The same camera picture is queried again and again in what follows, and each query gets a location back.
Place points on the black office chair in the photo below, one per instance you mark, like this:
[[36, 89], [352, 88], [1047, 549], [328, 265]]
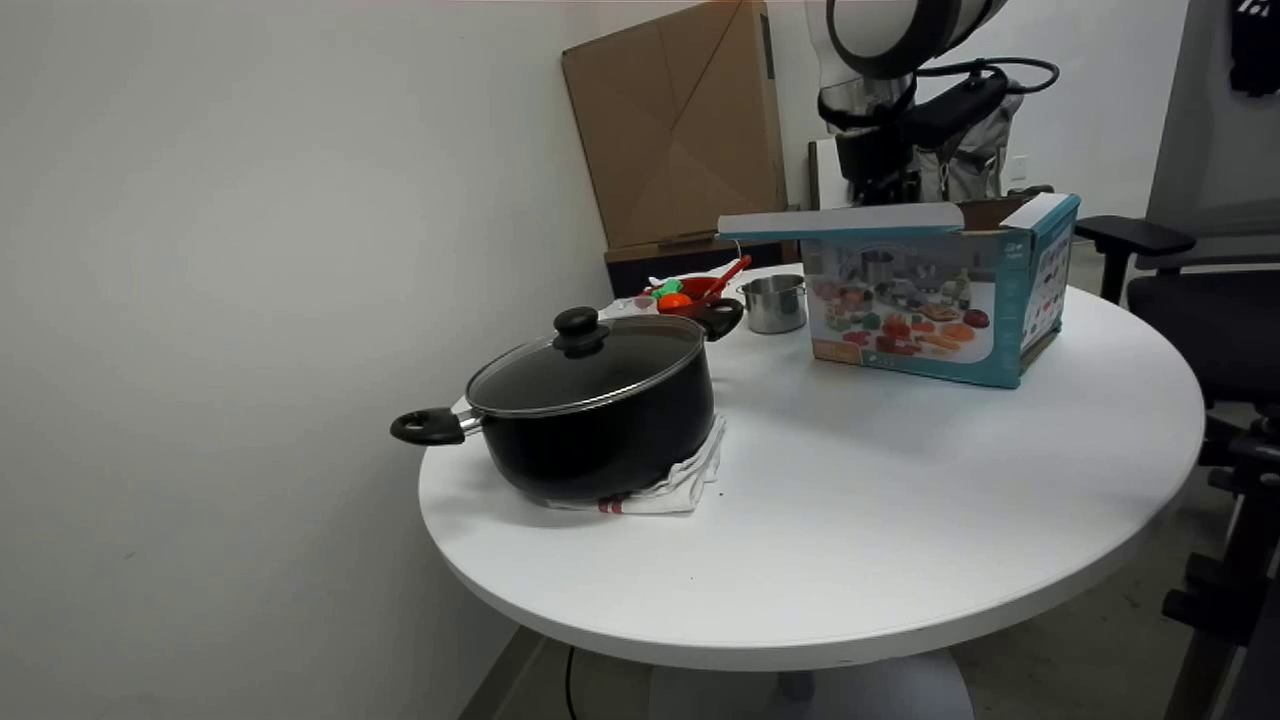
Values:
[[1205, 320]]

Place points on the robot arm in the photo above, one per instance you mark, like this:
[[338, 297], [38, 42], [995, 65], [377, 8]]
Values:
[[880, 25]]

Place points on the small silver pot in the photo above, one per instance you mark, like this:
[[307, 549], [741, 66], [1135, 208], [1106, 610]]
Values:
[[774, 303]]

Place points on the glass pot lid black knob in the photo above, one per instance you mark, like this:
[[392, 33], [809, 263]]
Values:
[[590, 370]]

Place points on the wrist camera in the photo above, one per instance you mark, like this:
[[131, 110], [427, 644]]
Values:
[[955, 108]]

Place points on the grey bag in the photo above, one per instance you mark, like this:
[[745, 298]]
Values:
[[975, 155]]

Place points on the large black cooking pot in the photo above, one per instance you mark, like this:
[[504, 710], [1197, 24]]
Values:
[[610, 440]]

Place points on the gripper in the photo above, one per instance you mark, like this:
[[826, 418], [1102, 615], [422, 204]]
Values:
[[868, 160]]

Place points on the wall socket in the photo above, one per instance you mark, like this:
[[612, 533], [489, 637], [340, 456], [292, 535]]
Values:
[[1019, 167]]

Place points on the red toy spoon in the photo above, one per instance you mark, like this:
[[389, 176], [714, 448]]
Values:
[[730, 275]]

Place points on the flat cardboard sheet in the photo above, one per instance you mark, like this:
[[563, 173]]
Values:
[[680, 120]]

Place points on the orange toy vegetable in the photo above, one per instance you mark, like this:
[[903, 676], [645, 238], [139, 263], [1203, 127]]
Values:
[[674, 300]]

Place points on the white cloth red stripe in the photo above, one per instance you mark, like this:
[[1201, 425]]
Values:
[[680, 488]]

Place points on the teal toy kitchen box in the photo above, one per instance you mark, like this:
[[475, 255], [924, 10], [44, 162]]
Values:
[[915, 310]]

